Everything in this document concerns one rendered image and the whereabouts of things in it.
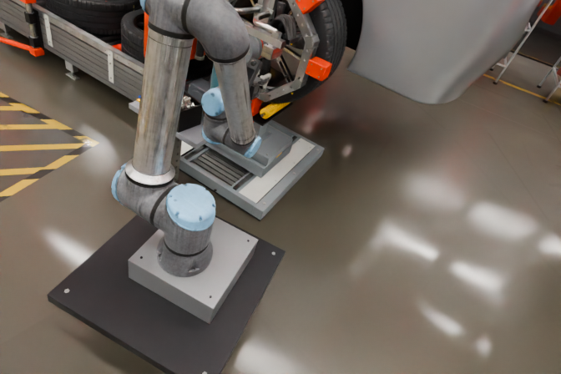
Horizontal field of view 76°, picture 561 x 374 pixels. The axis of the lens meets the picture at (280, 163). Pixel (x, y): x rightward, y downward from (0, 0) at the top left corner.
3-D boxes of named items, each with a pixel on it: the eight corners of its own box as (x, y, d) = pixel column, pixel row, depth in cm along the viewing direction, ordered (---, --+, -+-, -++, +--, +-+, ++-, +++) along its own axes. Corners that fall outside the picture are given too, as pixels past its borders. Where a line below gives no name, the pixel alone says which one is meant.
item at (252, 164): (289, 154, 241) (293, 142, 235) (260, 179, 214) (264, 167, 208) (229, 119, 254) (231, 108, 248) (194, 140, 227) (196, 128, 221)
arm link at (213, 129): (219, 151, 137) (224, 124, 130) (195, 137, 140) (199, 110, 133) (234, 140, 145) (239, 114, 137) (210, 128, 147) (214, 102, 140)
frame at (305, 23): (297, 112, 185) (332, 3, 152) (290, 117, 180) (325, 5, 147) (213, 68, 200) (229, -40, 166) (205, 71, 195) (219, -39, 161)
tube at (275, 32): (299, 32, 159) (305, 7, 152) (277, 40, 144) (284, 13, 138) (265, 17, 163) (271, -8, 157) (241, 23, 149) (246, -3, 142)
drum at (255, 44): (274, 59, 178) (280, 32, 170) (250, 70, 162) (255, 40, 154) (250, 48, 182) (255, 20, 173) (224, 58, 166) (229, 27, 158)
